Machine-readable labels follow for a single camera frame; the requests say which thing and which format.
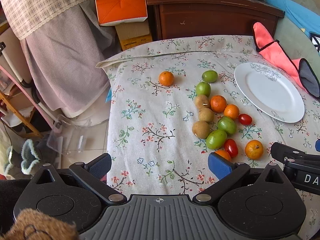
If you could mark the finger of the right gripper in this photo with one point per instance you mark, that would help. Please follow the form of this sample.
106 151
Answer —
281 152

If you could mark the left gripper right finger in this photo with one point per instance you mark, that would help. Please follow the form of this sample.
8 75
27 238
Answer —
230 176

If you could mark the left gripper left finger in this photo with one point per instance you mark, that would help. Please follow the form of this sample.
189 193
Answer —
89 177

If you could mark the red cherry tomato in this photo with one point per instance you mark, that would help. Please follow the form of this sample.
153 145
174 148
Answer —
231 147
245 119

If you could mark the green fruit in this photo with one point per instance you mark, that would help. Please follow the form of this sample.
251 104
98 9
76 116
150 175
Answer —
203 88
216 139
210 76

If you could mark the green fruit oval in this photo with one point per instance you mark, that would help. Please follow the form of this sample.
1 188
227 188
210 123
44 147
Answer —
227 124

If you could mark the brown longan with stem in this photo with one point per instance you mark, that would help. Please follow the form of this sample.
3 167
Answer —
201 101

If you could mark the green fruit top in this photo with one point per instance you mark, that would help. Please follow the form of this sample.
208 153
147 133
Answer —
210 76

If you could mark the lone orange tangerine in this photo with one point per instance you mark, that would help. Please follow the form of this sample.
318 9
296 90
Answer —
166 78

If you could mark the white floral plate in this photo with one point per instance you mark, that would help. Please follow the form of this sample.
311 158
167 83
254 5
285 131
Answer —
270 91

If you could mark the wooden folding rack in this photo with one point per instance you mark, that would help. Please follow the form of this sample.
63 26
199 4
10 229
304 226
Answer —
26 120

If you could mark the brown plush toy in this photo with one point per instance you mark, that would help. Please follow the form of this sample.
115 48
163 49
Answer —
32 224

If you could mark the pink grey cloth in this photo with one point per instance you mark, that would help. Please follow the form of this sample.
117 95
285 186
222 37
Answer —
299 69

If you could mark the floral tablecloth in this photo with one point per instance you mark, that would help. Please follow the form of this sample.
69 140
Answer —
157 128

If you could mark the blue green plush cushion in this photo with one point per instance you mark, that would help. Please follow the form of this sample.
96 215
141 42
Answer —
298 31

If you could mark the cardboard box yellow label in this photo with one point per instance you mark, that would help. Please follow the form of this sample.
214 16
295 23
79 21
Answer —
133 34

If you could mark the dark wooden cabinet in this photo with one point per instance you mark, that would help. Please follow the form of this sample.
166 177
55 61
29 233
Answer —
187 18

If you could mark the orange box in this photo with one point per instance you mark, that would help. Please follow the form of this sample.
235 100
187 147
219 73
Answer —
115 12

